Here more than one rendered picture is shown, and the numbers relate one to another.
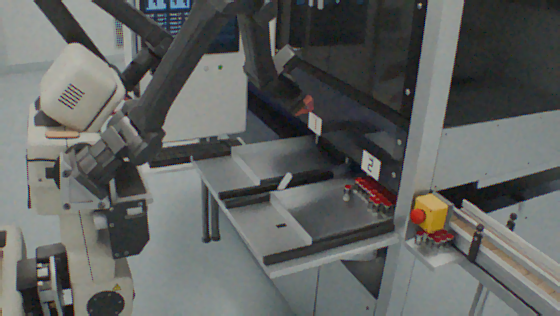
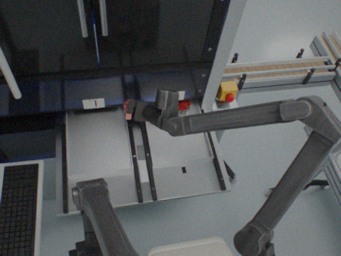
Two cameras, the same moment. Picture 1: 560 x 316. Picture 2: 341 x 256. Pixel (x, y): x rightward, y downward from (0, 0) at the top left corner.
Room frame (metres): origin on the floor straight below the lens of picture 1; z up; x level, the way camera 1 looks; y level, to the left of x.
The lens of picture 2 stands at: (1.13, 0.65, 2.17)
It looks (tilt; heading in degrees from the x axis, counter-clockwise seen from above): 57 degrees down; 279
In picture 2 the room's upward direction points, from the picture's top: 9 degrees clockwise
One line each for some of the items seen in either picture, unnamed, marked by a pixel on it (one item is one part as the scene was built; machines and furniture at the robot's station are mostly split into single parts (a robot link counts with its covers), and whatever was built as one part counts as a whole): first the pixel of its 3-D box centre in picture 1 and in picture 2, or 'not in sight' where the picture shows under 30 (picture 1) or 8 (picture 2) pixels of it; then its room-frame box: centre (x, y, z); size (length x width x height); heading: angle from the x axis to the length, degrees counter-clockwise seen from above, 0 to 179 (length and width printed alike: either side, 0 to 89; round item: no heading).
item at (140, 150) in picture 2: (269, 186); (142, 163); (1.31, 0.04, 0.91); 0.14 x 0.03 x 0.06; 118
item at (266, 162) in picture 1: (289, 159); (98, 137); (1.53, -0.02, 0.90); 0.34 x 0.26 x 0.04; 117
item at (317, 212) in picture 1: (340, 206); (175, 129); (1.23, -0.18, 0.90); 0.34 x 0.26 x 0.04; 117
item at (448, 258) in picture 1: (437, 249); (221, 98); (1.07, -0.44, 0.87); 0.14 x 0.13 x 0.02; 117
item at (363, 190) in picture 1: (371, 197); (171, 107); (1.28, -0.28, 0.91); 0.18 x 0.02 x 0.05; 27
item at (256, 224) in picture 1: (293, 192); (139, 150); (1.35, -0.04, 0.87); 0.70 x 0.48 x 0.02; 27
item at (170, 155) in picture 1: (196, 151); (18, 210); (1.72, 0.35, 0.82); 0.40 x 0.14 x 0.02; 115
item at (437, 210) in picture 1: (431, 212); (227, 89); (1.06, -0.40, 0.99); 0.08 x 0.07 x 0.07; 117
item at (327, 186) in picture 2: not in sight; (300, 186); (0.35, -0.56, 0.07); 0.50 x 0.08 x 0.14; 27
